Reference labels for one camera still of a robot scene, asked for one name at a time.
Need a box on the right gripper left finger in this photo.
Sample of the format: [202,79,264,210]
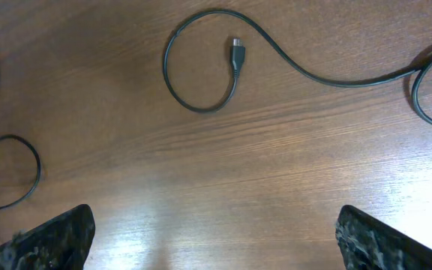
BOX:
[0,204,95,270]

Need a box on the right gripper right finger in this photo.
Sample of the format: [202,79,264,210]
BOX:
[335,205,432,270]

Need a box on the short black cable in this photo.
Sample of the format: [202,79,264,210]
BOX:
[162,8,432,133]

